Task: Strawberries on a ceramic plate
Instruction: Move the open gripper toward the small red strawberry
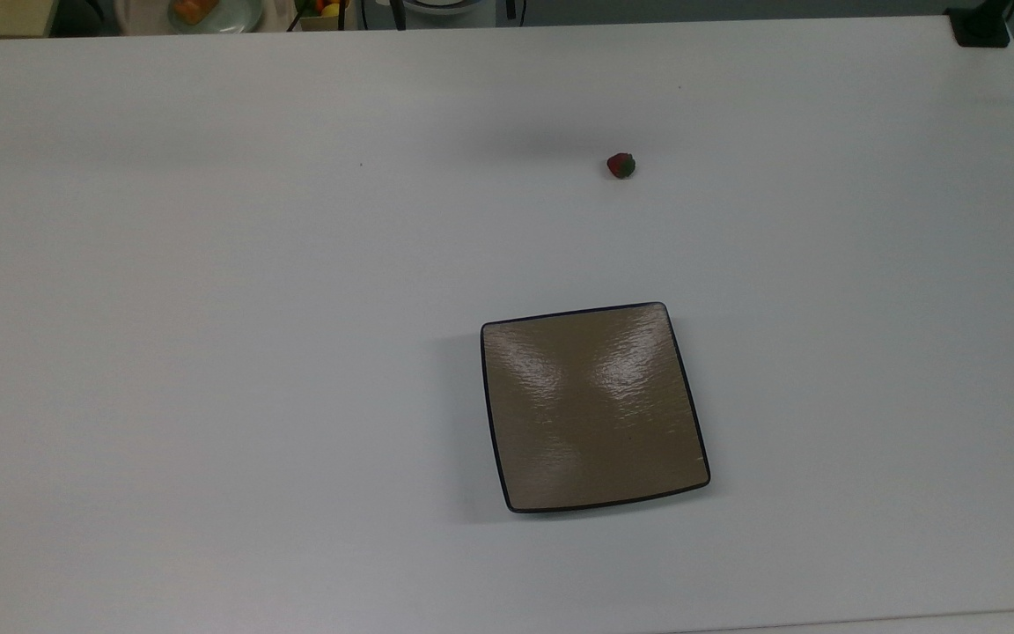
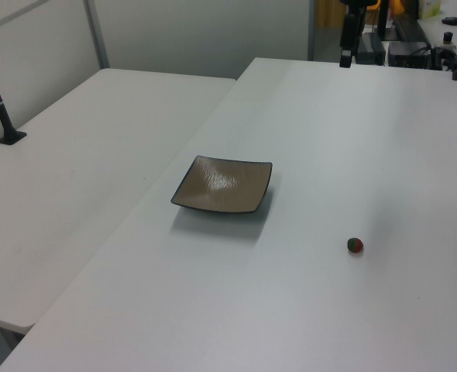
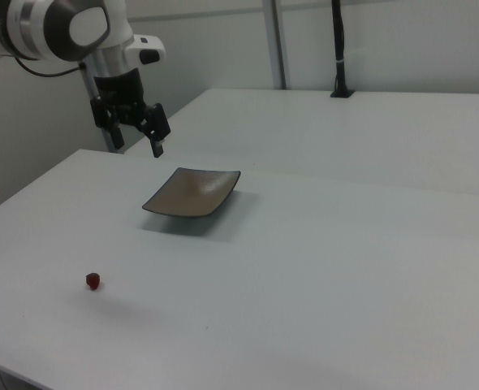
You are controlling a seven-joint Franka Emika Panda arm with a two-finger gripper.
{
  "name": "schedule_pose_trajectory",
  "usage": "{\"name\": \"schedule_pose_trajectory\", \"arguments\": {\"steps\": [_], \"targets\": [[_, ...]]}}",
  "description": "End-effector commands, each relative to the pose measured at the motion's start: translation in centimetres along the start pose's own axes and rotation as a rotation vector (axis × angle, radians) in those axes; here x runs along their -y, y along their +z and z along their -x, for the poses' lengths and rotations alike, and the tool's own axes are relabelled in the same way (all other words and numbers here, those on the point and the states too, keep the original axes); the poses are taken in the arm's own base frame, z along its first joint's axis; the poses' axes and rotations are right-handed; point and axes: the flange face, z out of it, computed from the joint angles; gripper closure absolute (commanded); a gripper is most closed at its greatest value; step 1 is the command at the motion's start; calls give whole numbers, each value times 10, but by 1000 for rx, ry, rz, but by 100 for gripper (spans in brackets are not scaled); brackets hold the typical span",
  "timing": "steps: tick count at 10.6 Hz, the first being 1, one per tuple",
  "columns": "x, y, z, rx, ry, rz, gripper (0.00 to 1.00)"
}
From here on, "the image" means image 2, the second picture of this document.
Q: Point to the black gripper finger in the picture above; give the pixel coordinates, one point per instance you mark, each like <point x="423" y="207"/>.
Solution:
<point x="349" y="60"/>
<point x="343" y="60"/>

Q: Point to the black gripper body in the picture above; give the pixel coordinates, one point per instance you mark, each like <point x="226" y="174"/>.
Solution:
<point x="354" y="31"/>

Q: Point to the red green toy strawberry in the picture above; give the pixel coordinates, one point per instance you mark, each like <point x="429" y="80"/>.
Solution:
<point x="355" y="245"/>

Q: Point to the square brown ceramic plate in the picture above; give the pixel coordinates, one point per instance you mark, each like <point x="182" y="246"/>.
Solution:
<point x="222" y="186"/>

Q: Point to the black electronics box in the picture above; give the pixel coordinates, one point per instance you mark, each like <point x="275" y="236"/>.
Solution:
<point x="408" y="54"/>

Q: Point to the white green carton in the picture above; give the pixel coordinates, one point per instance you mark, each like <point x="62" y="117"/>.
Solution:
<point x="430" y="8"/>

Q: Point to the black computer mouse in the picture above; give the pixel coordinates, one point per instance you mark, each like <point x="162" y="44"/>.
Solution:
<point x="451" y="20"/>

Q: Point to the white side table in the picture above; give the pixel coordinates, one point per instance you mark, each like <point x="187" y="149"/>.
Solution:
<point x="77" y="186"/>

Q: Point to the slim grey partition post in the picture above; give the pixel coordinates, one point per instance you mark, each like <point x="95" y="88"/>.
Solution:
<point x="311" y="31"/>

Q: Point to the grey metal partition post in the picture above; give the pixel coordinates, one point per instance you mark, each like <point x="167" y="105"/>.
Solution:
<point x="97" y="35"/>

